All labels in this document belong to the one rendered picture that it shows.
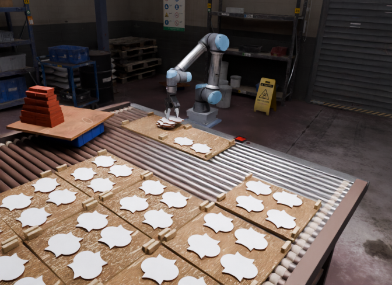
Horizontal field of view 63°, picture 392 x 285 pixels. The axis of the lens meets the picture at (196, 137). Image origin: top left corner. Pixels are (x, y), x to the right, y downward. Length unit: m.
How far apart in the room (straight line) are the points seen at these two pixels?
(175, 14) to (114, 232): 6.84
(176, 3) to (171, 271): 7.05
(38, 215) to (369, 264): 2.41
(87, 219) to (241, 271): 0.70
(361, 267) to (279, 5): 5.09
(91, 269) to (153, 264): 0.22
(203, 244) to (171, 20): 6.97
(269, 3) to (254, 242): 5.87
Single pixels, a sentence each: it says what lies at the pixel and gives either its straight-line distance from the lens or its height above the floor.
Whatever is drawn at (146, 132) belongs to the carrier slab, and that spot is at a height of 0.94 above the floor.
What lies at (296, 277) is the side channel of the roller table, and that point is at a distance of 1.30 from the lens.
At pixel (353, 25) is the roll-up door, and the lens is 6.48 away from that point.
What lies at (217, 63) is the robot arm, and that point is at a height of 1.40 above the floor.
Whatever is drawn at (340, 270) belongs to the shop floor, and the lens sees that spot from 2.84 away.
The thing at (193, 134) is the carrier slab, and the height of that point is 0.94.
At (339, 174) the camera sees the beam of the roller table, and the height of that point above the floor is 0.91.
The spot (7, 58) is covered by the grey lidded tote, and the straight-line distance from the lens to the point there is 6.05.
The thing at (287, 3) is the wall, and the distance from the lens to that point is 6.75.
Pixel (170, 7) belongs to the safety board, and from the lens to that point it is 7.97.
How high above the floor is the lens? 1.86
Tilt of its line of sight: 24 degrees down
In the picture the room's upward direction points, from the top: 2 degrees clockwise
